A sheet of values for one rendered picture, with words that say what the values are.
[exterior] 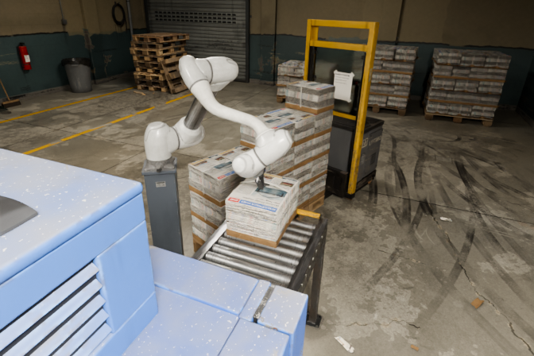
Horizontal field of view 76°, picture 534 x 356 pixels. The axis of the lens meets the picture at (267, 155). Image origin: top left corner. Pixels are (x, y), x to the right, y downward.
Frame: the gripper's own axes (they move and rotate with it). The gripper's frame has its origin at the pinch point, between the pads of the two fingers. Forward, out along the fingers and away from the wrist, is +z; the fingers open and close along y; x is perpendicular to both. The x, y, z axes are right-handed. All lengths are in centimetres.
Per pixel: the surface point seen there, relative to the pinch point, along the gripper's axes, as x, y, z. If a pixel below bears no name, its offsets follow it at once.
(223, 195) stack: -47, 23, 50
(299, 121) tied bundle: -18, -47, 104
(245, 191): -8.6, 13.4, -6.7
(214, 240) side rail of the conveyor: -18.9, 41.8, -9.6
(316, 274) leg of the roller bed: 30, 57, 43
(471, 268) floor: 138, 44, 154
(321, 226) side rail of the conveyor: 30.3, 24.8, 21.6
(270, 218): 10.4, 22.9, -13.7
